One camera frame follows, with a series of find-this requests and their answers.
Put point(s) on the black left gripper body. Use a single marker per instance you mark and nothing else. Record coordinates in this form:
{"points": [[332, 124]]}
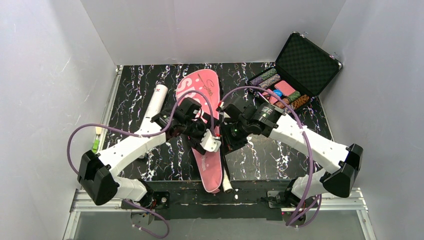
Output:
{"points": [[195, 131]]}

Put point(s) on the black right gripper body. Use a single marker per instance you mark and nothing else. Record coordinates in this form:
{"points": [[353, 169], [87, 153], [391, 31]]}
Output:
{"points": [[231, 140]]}

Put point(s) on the white shuttlecock tube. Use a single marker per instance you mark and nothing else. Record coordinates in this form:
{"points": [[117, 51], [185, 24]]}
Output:
{"points": [[154, 107]]}

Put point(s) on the pink racket bag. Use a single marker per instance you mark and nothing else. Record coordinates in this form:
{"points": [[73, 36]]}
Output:
{"points": [[209, 164]]}

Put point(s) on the pink badminton racket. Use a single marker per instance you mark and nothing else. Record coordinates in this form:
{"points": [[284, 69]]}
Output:
{"points": [[226, 183]]}

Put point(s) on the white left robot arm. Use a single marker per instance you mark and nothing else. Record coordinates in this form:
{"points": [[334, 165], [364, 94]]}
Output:
{"points": [[98, 173]]}

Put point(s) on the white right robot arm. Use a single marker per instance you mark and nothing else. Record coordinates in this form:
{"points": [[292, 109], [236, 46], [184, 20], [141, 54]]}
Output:
{"points": [[340, 164]]}

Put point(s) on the pink card deck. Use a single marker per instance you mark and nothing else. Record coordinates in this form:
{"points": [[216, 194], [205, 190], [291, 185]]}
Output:
{"points": [[281, 89]]}

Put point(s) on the poker chip rows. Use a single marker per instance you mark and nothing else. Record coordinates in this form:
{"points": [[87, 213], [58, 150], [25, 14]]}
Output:
{"points": [[267, 79]]}

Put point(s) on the black foam-lined case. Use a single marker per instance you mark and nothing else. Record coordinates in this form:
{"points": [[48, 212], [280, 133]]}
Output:
{"points": [[304, 65]]}

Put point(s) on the beige wooden block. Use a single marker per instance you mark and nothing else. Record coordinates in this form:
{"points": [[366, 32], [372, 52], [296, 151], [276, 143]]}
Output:
{"points": [[98, 130]]}

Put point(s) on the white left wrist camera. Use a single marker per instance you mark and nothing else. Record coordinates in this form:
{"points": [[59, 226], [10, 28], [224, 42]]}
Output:
{"points": [[209, 142]]}

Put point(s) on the green clip on rail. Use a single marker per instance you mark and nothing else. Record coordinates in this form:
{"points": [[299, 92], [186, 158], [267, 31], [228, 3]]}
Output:
{"points": [[95, 146]]}

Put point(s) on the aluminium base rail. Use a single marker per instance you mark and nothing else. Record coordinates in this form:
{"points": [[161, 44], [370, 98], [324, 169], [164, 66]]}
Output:
{"points": [[355, 202]]}

